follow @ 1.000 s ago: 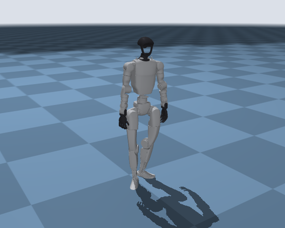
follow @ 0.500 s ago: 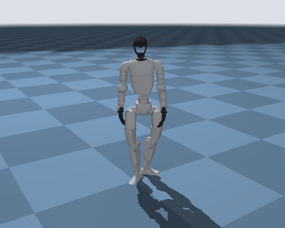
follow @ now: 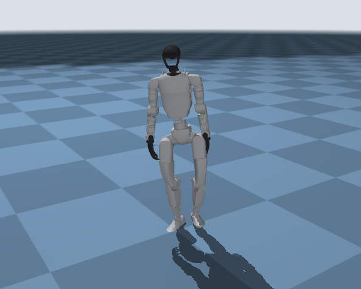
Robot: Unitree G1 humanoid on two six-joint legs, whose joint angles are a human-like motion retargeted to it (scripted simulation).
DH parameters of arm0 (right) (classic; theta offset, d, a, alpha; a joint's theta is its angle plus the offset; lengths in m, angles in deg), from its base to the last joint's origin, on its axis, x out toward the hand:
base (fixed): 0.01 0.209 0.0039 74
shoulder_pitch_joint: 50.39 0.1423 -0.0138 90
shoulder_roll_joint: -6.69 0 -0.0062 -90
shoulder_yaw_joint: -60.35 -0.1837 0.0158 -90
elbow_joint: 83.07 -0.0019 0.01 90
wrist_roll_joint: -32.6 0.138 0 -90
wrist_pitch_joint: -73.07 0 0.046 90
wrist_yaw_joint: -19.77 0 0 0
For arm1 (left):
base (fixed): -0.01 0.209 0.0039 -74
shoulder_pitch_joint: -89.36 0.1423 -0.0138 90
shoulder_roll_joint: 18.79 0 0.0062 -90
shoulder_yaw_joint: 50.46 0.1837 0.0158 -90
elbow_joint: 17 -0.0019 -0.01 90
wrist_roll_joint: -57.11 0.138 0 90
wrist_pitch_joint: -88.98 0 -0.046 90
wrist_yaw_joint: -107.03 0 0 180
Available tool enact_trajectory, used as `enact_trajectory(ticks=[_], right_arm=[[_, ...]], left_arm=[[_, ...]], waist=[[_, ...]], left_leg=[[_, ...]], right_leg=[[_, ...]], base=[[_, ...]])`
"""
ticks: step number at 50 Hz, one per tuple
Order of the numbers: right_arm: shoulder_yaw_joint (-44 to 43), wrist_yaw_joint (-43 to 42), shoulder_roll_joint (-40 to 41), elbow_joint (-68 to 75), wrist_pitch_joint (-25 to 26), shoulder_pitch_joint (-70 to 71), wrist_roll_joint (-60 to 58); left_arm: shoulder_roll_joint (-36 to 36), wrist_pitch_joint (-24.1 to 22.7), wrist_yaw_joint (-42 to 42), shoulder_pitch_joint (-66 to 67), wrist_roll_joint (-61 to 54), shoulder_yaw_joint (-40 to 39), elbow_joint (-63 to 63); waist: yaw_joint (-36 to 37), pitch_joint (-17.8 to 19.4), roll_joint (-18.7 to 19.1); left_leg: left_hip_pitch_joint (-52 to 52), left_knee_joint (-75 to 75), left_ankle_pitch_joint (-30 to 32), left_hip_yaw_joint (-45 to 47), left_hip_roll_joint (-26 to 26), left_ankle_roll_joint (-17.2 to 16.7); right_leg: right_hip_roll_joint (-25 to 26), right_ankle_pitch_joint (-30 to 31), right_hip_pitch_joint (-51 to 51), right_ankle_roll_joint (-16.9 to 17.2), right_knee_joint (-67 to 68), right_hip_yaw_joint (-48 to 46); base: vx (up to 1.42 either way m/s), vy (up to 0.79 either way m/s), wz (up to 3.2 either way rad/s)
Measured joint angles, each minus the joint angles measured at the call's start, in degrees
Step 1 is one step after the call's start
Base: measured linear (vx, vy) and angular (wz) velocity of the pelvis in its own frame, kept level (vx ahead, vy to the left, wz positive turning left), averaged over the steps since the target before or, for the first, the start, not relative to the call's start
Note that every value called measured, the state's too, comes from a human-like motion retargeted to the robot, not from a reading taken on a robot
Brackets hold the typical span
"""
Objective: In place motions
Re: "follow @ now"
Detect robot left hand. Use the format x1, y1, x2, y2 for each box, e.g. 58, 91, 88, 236
203, 132, 211, 154

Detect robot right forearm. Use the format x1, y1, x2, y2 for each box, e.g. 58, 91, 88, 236
146, 108, 156, 141

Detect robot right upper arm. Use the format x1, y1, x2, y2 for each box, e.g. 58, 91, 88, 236
147, 77, 159, 116

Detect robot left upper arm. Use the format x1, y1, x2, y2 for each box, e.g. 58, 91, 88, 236
188, 74, 205, 113

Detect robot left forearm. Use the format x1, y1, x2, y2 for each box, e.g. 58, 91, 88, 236
198, 103, 211, 138

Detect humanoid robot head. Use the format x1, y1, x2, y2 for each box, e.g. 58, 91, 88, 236
162, 45, 181, 76

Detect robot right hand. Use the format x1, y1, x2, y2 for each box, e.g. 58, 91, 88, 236
146, 135, 159, 160

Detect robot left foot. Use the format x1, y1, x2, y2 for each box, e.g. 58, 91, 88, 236
191, 212, 205, 228

